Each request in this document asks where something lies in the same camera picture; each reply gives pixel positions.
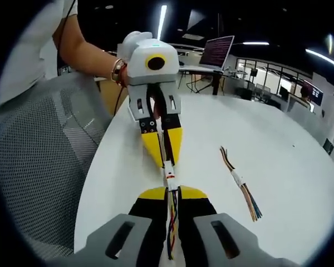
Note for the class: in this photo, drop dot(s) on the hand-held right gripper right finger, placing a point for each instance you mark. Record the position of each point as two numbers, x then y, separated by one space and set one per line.
228 236

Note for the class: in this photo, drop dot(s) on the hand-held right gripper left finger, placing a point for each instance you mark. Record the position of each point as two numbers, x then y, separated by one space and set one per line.
119 231

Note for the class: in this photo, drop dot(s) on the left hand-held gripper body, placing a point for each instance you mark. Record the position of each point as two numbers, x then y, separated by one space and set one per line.
153 61

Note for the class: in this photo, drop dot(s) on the ceiling strip light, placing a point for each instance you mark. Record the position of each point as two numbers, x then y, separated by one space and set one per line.
162 22
325 59
256 43

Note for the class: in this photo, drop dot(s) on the small laptop desk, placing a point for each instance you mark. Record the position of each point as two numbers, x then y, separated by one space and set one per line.
203 71

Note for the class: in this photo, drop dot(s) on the computer monitor with text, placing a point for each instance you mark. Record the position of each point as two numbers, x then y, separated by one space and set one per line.
215 51

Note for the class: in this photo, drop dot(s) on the grey mesh chair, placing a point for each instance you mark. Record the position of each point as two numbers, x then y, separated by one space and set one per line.
39 167

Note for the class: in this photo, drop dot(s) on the person in pink shirt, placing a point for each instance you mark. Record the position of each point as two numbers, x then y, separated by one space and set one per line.
30 41

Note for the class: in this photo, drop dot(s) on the wall monitor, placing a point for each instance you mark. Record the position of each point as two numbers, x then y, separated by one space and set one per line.
316 96

